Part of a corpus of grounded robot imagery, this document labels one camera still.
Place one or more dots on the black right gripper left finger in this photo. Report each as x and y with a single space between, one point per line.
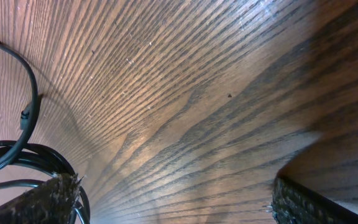
52 201

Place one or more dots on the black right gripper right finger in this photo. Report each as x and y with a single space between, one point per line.
293 203

